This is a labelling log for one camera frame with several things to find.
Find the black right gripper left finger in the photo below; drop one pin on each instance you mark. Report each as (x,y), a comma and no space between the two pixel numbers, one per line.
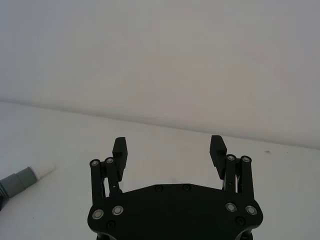
(117,162)

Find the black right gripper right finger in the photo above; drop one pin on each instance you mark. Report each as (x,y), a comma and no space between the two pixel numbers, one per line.
(225,165)

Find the grey and white plug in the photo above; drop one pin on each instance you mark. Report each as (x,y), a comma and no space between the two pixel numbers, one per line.
(22,178)

